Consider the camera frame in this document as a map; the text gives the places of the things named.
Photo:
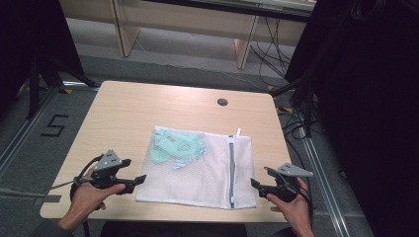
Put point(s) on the light wooden desk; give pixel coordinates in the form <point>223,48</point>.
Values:
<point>184,19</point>

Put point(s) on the aluminium floor rail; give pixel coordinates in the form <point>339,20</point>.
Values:
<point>29,125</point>
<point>324,184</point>

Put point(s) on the grey tape strip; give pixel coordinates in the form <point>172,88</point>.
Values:
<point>46,199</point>

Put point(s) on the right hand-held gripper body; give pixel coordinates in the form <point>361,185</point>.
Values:
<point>286,184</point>

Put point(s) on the black curtain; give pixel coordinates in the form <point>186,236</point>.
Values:
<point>29,39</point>
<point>369,98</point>

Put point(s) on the white mesh laundry bag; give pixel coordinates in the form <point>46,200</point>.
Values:
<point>197,179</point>

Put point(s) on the person's dark lap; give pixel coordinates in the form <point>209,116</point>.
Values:
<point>171,230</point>

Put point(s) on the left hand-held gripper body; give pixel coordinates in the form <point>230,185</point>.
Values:
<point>107,163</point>

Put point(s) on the person's right hand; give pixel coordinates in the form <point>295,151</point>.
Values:
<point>293,210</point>

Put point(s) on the black tripod stand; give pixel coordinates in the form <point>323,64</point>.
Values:
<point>304,95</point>
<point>39,79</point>

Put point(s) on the mint green garment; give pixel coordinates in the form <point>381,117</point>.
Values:
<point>164,148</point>

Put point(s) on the person's left hand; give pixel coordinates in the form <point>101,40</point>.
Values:
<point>87,197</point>

